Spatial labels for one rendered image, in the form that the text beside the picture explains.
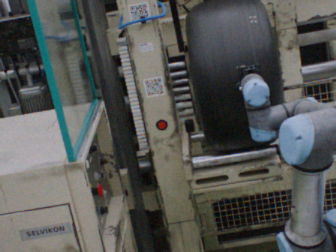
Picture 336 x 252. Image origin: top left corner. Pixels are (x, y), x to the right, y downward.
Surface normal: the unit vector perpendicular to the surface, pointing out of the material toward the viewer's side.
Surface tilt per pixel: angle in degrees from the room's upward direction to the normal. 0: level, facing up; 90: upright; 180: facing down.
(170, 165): 90
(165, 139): 90
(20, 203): 90
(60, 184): 90
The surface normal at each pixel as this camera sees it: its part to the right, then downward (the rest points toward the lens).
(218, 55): -0.11, -0.18
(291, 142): -0.96, 0.14
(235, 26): -0.15, -0.49
